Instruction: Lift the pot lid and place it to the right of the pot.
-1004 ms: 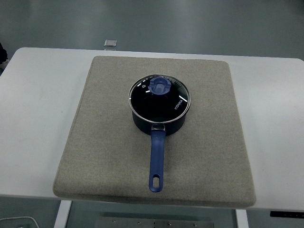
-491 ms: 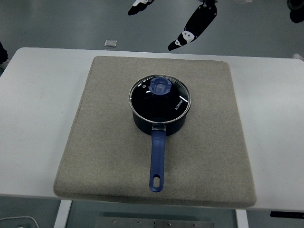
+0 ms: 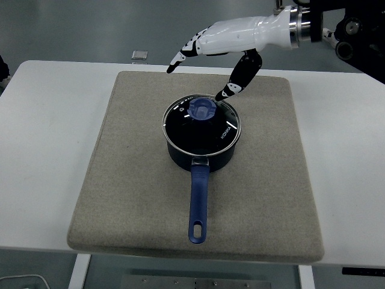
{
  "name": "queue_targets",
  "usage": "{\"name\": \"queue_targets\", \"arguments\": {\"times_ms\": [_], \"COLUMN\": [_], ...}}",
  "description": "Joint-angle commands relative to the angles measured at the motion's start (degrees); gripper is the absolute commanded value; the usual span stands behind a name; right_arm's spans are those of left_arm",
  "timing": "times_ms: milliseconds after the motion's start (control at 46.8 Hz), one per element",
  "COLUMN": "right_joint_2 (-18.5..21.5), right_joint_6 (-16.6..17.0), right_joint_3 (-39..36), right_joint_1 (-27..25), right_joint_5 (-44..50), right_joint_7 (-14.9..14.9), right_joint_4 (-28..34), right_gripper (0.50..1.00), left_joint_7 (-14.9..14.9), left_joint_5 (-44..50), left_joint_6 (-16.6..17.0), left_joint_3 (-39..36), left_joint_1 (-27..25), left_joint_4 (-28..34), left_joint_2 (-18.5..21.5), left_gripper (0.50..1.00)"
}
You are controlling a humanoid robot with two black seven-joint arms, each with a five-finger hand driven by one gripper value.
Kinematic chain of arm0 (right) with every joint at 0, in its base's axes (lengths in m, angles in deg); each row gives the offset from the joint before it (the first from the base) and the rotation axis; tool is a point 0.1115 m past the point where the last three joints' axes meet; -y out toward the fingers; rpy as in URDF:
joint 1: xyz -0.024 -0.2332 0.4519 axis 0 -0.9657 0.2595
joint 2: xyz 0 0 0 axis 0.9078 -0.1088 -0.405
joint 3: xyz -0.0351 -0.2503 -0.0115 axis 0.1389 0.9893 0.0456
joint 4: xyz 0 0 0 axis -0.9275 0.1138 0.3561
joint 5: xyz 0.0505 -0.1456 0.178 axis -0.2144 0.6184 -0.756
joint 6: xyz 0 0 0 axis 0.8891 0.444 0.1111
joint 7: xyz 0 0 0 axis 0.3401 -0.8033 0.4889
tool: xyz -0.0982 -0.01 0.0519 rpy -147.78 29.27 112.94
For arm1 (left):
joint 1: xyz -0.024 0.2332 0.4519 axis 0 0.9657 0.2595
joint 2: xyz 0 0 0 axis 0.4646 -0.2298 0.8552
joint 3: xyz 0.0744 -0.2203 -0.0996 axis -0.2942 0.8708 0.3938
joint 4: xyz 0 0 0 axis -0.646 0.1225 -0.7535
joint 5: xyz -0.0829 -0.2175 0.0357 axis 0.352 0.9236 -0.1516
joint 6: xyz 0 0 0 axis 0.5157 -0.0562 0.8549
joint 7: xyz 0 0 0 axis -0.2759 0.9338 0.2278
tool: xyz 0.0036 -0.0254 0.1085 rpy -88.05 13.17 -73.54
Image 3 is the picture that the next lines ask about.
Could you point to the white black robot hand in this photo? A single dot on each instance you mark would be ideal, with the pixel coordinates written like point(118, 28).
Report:
point(240, 33)

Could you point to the glass pot lid blue knob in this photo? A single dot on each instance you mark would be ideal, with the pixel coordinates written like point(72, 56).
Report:
point(210, 132)

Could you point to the person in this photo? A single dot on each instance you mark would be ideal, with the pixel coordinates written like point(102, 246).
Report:
point(3, 67)

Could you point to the grey metal plate with screws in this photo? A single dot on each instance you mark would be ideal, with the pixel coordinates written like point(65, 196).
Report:
point(195, 283)

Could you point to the small silver floor plate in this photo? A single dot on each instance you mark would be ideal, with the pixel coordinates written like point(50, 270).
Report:
point(139, 54)

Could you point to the white table leg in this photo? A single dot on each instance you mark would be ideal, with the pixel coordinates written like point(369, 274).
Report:
point(78, 271)
point(306, 278)

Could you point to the grey fabric mat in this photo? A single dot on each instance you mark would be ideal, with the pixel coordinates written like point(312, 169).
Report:
point(120, 180)

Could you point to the black table control panel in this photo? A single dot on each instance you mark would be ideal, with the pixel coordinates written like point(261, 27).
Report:
point(364, 271)

